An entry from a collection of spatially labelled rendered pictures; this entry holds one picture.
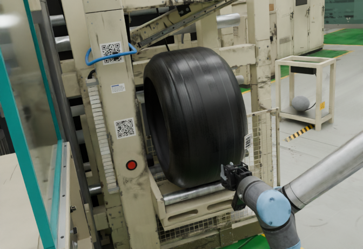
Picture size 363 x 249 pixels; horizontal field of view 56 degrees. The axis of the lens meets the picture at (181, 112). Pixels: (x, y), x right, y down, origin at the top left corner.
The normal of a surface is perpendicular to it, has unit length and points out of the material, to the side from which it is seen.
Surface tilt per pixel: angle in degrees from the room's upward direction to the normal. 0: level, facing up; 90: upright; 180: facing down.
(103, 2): 90
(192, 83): 48
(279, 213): 78
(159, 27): 90
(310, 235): 0
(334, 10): 90
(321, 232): 0
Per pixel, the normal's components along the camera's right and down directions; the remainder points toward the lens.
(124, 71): 0.30, 0.28
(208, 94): 0.19, -0.28
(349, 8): -0.77, 0.29
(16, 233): -0.11, -0.94
